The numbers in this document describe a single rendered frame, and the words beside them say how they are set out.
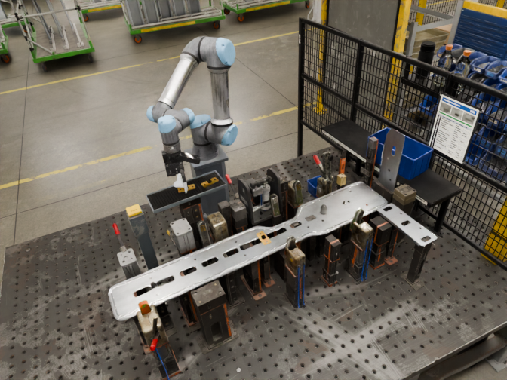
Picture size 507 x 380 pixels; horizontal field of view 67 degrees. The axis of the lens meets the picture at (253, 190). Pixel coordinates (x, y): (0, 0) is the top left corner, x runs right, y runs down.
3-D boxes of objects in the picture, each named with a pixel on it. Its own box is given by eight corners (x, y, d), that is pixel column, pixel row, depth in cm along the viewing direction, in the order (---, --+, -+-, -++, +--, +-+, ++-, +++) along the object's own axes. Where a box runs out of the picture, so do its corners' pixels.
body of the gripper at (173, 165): (165, 169, 180) (160, 147, 173) (183, 165, 182) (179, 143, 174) (167, 178, 174) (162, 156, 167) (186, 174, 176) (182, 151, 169)
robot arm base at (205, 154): (188, 151, 223) (185, 136, 217) (213, 144, 228) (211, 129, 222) (197, 163, 212) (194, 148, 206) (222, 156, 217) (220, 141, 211)
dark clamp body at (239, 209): (240, 268, 204) (233, 216, 180) (229, 252, 213) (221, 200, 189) (257, 261, 207) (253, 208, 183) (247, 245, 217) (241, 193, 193)
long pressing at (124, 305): (118, 329, 147) (116, 327, 146) (106, 288, 163) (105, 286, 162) (391, 204, 193) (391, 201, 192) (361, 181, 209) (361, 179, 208)
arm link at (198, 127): (200, 131, 220) (196, 110, 212) (219, 136, 215) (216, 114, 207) (188, 142, 212) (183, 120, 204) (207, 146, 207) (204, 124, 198)
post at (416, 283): (416, 290, 186) (428, 250, 168) (399, 275, 194) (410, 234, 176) (425, 285, 188) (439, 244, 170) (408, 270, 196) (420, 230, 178)
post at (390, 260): (388, 266, 199) (398, 225, 181) (374, 252, 206) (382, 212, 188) (398, 261, 201) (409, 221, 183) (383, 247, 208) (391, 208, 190)
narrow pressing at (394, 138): (392, 193, 198) (404, 136, 176) (377, 182, 206) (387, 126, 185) (394, 192, 198) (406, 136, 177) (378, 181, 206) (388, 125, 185)
